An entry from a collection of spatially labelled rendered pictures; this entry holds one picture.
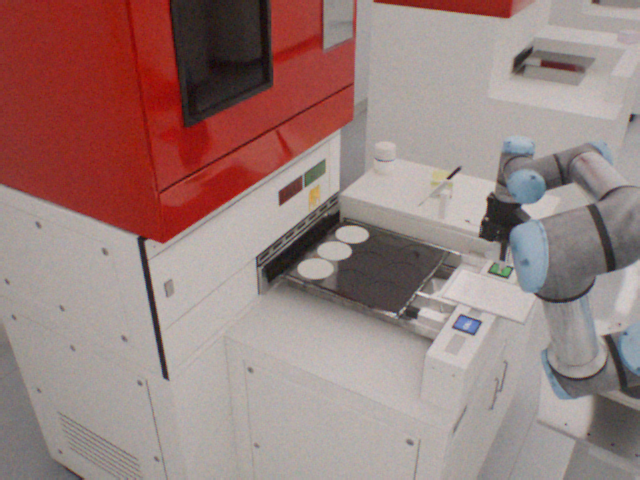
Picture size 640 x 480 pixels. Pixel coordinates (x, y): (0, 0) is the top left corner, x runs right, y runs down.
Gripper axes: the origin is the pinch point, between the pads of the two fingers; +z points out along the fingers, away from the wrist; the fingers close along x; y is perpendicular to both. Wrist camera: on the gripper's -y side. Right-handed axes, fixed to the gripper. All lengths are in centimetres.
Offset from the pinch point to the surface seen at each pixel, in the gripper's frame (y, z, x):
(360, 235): 45.3, 7.6, -5.6
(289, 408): 38, 32, 46
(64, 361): 101, 30, 66
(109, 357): 80, 18, 66
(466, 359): -3.0, 1.6, 37.0
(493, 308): -2.6, 1.3, 16.9
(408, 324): 17.8, 13.6, 19.0
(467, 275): 7.5, 1.3, 6.9
